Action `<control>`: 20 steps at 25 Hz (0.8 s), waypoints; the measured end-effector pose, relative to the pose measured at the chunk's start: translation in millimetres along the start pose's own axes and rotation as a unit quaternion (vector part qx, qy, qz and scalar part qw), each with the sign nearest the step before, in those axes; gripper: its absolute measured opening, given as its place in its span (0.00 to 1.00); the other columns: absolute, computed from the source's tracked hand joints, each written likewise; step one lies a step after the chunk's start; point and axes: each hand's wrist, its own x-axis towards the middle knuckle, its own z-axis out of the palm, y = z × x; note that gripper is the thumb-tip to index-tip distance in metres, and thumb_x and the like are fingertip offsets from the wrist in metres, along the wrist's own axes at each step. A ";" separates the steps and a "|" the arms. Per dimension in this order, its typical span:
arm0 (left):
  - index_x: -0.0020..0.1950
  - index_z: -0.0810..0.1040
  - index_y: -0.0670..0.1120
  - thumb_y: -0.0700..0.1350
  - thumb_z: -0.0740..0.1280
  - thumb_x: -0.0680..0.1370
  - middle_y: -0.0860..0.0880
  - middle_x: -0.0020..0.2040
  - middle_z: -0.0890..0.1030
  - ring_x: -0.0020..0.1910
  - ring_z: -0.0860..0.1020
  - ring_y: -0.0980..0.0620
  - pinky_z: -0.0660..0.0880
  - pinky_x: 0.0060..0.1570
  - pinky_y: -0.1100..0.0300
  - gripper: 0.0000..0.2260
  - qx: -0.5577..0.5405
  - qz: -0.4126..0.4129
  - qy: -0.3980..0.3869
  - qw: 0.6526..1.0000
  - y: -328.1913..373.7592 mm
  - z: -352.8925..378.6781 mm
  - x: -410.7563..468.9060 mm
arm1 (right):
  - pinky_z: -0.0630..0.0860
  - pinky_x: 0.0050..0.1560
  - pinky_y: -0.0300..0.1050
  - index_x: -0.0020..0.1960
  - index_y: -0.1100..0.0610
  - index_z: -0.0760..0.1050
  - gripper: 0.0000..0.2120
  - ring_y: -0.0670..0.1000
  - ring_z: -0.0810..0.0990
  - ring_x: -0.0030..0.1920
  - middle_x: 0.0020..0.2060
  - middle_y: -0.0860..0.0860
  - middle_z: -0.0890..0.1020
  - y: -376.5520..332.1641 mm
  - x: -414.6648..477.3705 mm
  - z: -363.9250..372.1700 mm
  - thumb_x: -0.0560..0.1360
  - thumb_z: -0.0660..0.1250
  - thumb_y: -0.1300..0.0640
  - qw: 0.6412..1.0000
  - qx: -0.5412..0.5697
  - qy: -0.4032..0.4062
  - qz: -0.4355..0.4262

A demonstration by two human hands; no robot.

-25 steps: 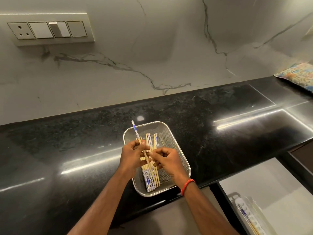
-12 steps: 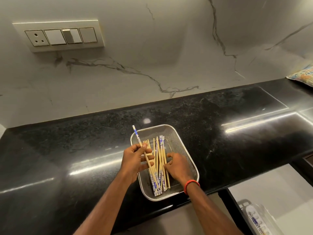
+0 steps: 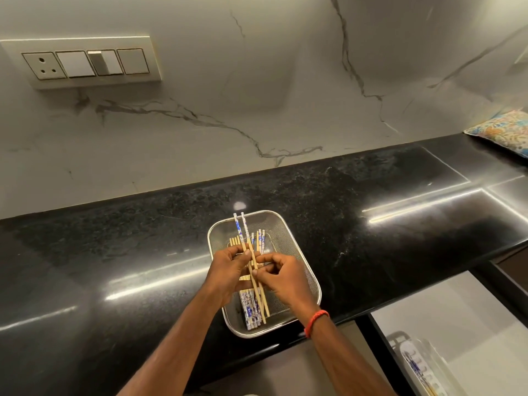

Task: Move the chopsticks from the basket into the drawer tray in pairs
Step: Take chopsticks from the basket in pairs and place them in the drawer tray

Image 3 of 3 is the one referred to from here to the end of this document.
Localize person's right hand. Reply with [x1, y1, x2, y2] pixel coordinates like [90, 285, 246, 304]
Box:
[251, 252, 321, 317]

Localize pile of bamboo chopsticks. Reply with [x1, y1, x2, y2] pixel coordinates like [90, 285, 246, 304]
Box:
[229, 228, 269, 331]

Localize bundle of patterned chopsticks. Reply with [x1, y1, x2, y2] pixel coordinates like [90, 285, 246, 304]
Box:
[402, 352, 438, 396]

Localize person's left forearm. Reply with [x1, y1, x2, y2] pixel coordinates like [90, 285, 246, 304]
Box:
[117, 292, 228, 396]

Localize blue patterned bamboo chopstick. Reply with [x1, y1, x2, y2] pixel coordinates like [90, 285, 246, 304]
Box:
[240, 211, 271, 319]
[233, 213, 266, 325]

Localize floral pillow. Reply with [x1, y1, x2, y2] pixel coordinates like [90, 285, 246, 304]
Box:
[463, 109, 528, 158]

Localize metal mesh tray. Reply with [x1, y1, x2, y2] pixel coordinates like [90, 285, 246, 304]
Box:
[207, 210, 322, 339]

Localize person's right forearm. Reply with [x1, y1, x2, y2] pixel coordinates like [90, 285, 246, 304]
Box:
[309, 315, 397, 396]

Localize person's left hand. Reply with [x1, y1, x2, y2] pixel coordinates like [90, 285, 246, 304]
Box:
[204, 245, 265, 308]

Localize red wrist band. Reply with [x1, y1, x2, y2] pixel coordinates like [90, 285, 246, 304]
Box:
[304, 310, 331, 339]

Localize beige wall switch panel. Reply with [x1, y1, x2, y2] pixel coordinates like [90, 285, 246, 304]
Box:
[0, 35, 162, 90]

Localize white drawer with brown front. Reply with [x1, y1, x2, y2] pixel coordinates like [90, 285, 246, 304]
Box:
[356, 269, 528, 396]

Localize white plastic cutlery box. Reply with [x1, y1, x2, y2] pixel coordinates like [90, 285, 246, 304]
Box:
[386, 330, 463, 396]

